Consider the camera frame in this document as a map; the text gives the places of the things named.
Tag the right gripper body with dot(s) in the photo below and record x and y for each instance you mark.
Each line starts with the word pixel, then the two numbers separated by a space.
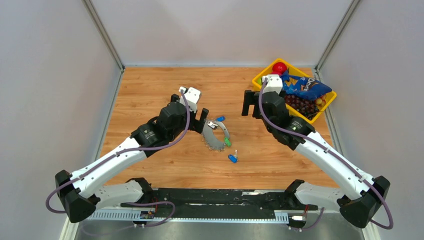
pixel 251 98

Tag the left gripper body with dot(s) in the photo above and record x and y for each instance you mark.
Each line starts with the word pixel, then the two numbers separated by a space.
pixel 195 124

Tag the silver keyring holder with rings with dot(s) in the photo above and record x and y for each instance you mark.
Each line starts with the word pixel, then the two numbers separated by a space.
pixel 209 137

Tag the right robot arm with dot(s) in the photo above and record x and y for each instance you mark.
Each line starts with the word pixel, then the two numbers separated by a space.
pixel 360 197

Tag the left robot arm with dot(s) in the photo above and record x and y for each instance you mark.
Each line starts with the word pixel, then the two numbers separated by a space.
pixel 80 193

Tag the red ball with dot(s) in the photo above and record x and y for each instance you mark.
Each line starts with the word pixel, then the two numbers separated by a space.
pixel 279 68

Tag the yellow plastic bin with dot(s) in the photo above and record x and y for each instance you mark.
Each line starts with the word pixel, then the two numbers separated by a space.
pixel 256 81

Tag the blue chips bag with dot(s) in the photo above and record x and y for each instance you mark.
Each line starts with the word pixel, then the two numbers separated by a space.
pixel 303 87

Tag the bunch of dark grapes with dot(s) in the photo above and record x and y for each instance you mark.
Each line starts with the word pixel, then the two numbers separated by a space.
pixel 307 108

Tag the small yellow red fruits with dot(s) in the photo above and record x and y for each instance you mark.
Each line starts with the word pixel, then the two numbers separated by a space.
pixel 321 101

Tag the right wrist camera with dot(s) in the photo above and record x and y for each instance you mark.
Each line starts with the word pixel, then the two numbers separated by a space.
pixel 271 83

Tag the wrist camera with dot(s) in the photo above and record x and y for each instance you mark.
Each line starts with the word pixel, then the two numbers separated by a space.
pixel 192 96
pixel 271 83

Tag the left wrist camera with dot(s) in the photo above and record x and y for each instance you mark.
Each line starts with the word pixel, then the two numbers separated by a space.
pixel 192 96

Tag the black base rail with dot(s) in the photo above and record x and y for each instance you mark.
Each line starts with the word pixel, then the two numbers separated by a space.
pixel 222 203

